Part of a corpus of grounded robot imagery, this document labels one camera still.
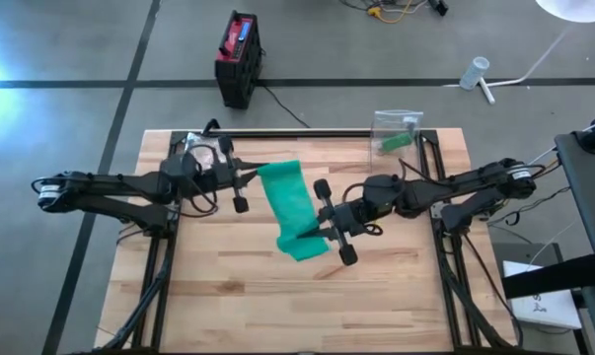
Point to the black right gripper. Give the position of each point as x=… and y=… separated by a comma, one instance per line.
x=349, y=219

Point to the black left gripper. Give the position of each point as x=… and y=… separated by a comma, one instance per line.
x=218, y=177

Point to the teal green elastic bandage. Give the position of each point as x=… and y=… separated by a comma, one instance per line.
x=289, y=207

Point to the light green crepe bandage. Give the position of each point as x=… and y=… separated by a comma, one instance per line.
x=395, y=142

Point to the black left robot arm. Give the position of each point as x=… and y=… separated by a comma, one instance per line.
x=129, y=182

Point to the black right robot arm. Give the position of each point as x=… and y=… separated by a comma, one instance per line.
x=450, y=187

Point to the clear plastic bag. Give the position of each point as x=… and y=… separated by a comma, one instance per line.
x=198, y=143

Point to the red and black battery box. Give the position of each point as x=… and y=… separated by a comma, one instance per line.
x=238, y=59

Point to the clear plastic container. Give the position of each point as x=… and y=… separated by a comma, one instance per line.
x=391, y=123

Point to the white flat box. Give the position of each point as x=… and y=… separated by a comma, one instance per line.
x=543, y=305

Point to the small black device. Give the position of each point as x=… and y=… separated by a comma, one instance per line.
x=439, y=7

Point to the white floor lamp base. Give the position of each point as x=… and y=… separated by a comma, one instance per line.
x=573, y=7

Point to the black aluminium table frame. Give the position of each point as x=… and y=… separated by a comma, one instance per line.
x=326, y=133

